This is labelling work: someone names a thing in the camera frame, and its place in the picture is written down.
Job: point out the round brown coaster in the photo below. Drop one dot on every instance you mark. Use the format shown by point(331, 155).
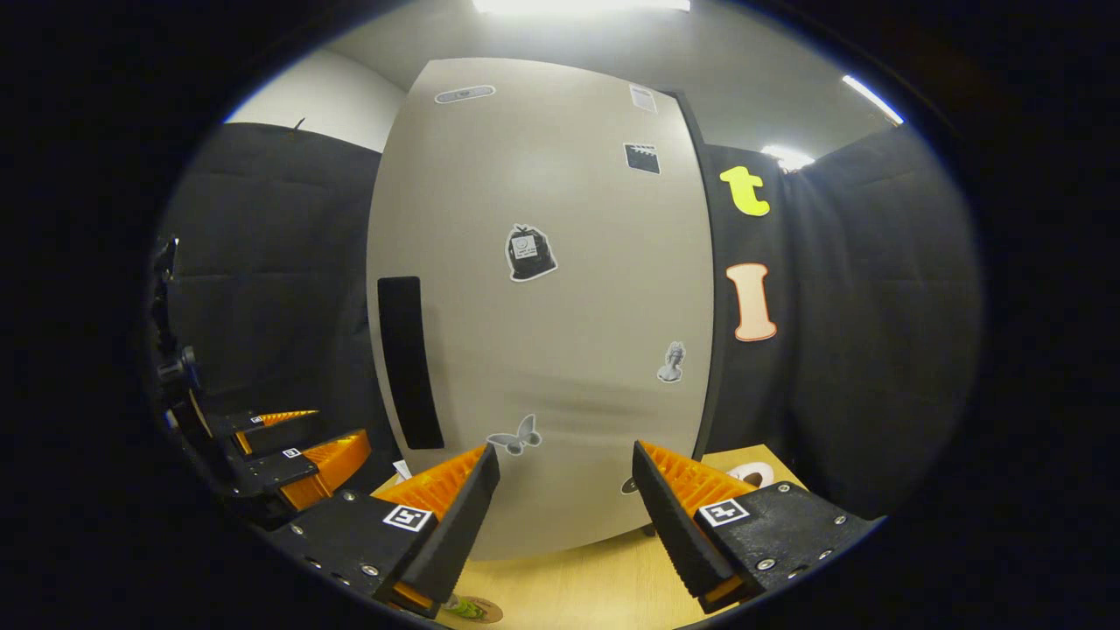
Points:
point(492, 610)

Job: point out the beige cabinet door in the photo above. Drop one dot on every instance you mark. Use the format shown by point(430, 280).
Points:
point(569, 350)

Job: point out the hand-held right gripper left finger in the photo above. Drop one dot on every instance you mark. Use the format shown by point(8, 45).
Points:
point(455, 534)

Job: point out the small white card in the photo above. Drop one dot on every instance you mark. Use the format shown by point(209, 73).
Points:
point(401, 470)

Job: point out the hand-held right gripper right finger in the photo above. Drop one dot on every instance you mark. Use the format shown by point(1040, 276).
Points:
point(674, 525)

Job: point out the long ceiling light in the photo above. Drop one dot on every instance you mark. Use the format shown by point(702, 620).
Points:
point(873, 99)
point(787, 157)
point(577, 5)

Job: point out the white round toy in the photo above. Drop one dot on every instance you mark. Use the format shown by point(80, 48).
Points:
point(744, 470)

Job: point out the clear bottle green label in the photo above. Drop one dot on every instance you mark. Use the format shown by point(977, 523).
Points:
point(461, 606)

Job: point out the black backdrop cloth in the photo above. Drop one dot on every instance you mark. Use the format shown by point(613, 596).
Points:
point(280, 262)
point(875, 332)
point(752, 241)

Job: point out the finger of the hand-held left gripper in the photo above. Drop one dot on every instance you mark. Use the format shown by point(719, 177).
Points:
point(280, 433)
point(271, 472)

